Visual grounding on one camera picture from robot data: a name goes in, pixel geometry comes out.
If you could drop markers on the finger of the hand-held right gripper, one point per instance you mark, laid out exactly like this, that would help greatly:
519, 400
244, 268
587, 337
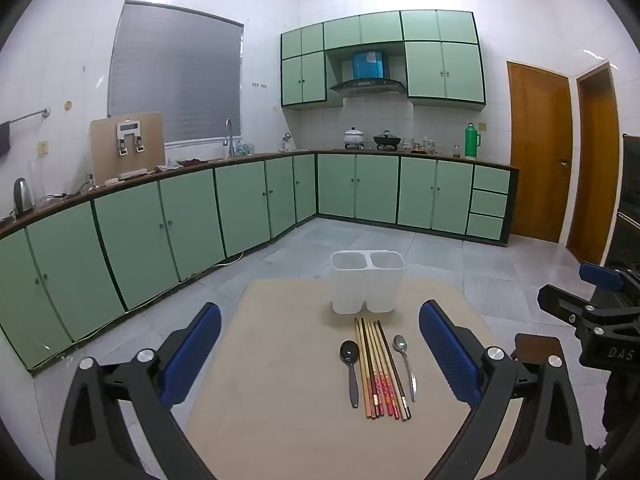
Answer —
600, 276
562, 302

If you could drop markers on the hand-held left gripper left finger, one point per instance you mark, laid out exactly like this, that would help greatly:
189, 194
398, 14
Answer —
192, 355

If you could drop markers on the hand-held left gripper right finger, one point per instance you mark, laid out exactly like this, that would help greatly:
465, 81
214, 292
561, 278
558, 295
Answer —
450, 355

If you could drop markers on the row of mixed chopsticks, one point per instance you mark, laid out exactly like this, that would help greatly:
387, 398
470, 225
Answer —
380, 385

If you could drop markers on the white plastic utensil holder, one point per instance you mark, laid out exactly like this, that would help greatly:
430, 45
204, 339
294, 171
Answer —
350, 285

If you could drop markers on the brown wooden stool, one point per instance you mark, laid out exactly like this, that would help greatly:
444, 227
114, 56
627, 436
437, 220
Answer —
537, 345

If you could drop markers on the silver metal spoon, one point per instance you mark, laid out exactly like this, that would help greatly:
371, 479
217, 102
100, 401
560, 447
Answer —
400, 344

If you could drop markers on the black glass-front cabinet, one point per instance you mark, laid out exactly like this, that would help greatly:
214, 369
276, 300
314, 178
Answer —
630, 200

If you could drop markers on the black spoon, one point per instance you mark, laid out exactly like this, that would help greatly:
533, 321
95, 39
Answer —
349, 351

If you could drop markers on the brown wooden door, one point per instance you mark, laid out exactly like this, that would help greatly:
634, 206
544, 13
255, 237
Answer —
537, 160
597, 170

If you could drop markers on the green base cabinets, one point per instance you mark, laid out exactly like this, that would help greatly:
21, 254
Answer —
250, 200

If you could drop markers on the green thermos flask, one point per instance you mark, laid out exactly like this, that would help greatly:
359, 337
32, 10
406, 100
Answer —
470, 142

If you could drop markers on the cluster of condiment jars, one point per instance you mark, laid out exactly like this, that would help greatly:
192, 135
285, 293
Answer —
422, 147

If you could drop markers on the clear plastic bottles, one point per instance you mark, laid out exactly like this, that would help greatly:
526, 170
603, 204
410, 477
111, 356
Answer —
245, 149

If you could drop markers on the chrome sink faucet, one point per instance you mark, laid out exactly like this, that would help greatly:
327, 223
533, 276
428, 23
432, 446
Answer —
229, 135

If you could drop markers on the brown cardboard panel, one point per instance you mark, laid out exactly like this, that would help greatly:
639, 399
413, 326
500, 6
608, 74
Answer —
102, 150

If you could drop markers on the black wok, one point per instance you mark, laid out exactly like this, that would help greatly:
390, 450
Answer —
386, 138

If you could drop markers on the steel electric kettle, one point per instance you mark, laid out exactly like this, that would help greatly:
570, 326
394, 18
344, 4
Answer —
21, 197

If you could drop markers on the white water purifier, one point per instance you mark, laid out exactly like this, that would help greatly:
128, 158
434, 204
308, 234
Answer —
129, 130

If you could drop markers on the small chrome tap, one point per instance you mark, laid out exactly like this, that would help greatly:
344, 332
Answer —
288, 141

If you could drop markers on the white cooking pot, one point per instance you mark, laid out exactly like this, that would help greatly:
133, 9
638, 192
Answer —
353, 136

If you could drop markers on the range hood with blue film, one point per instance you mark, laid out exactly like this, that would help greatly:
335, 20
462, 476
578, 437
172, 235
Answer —
367, 86

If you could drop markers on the grey window blind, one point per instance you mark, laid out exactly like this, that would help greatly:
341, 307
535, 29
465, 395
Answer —
175, 70

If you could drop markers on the dark hanging towel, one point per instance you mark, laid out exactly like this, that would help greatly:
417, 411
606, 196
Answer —
4, 137

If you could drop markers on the yellowed wall socket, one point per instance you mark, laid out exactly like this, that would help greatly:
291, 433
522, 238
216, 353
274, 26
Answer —
44, 148

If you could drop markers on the green wall cabinets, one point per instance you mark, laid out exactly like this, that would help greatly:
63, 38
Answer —
450, 70

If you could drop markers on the metal towel rail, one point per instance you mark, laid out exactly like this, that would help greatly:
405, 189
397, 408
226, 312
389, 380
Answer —
30, 115

